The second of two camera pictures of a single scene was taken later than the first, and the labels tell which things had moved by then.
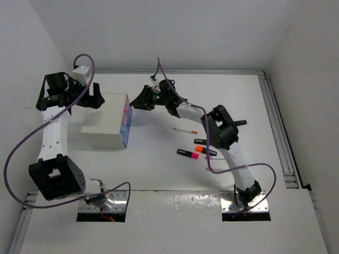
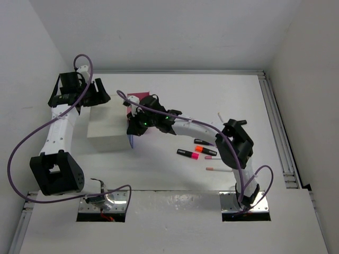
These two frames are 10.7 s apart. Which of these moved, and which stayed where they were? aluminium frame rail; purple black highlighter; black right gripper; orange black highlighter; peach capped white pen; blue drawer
Moved: black right gripper; blue drawer
Stayed: orange black highlighter; purple black highlighter; aluminium frame rail; peach capped white pen
